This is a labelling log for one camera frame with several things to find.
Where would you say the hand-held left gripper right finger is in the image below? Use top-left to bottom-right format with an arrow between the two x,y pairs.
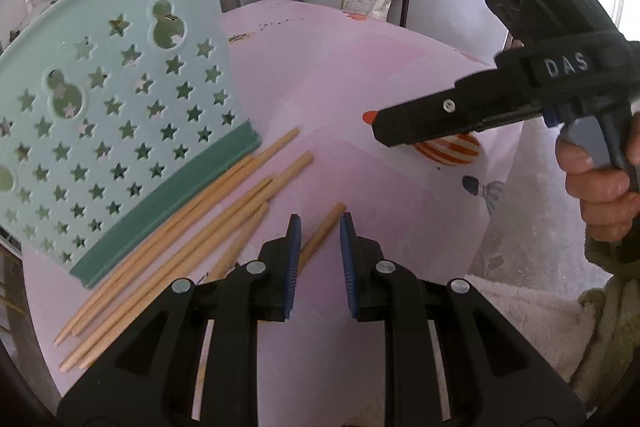
340,213 -> 586,427

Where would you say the person's right hand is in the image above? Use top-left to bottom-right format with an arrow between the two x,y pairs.
556,138 -> 640,245

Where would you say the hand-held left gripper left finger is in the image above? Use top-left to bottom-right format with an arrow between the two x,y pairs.
57,213 -> 302,427

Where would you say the black metal stand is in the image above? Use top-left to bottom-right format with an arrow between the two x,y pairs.
387,0 -> 413,28

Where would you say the light green star-hole utensil basket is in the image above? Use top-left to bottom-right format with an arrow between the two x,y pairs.
0,0 -> 263,290

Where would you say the person's right forearm olive sleeve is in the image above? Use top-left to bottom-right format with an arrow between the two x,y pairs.
570,222 -> 640,413

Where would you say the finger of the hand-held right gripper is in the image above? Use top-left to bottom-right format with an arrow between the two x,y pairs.
371,67 -> 502,148

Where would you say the white fleece garment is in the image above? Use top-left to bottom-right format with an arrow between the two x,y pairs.
465,274 -> 601,413

